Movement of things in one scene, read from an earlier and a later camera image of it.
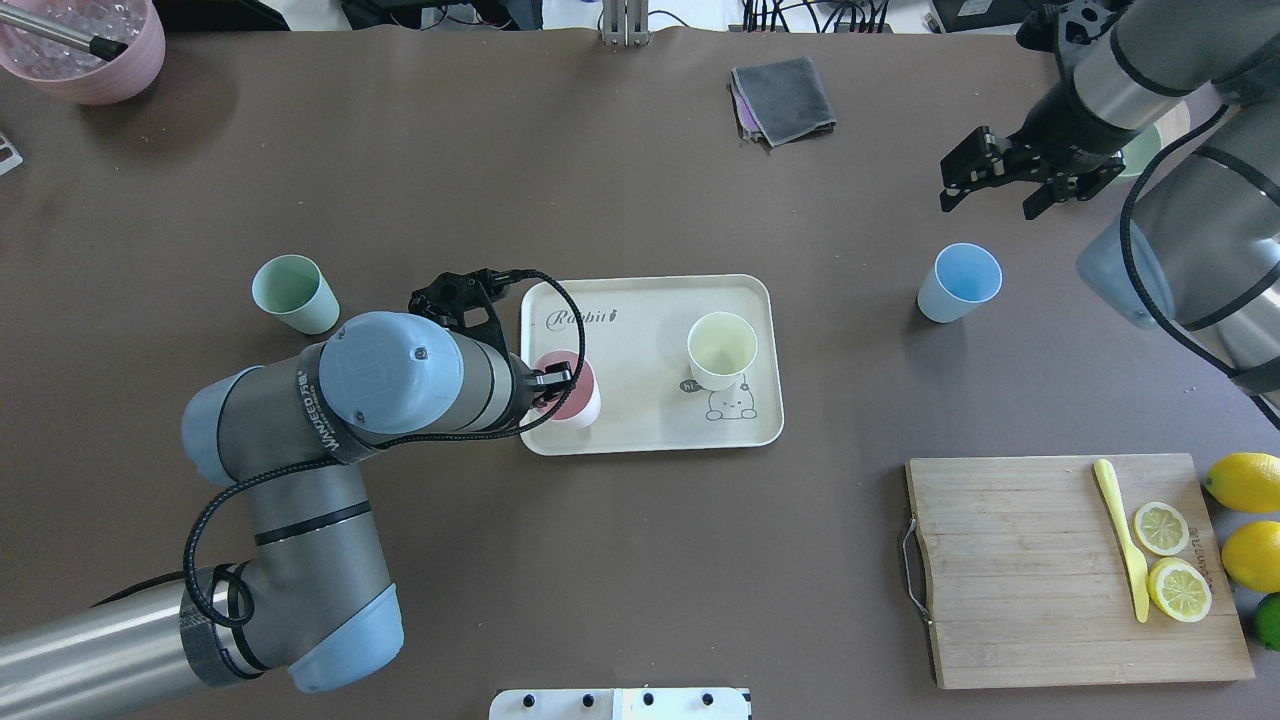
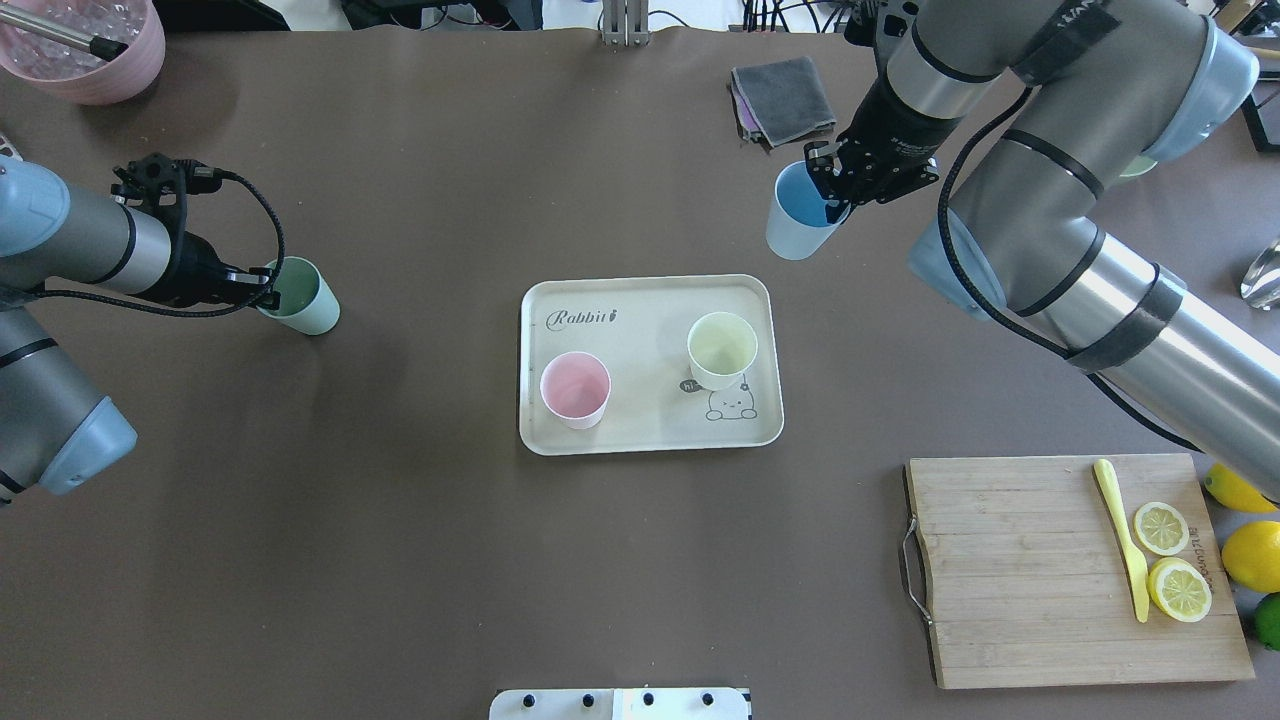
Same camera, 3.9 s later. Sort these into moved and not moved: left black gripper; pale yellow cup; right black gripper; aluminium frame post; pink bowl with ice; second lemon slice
Moved: right black gripper; left black gripper
Not moved: aluminium frame post; pale yellow cup; second lemon slice; pink bowl with ice
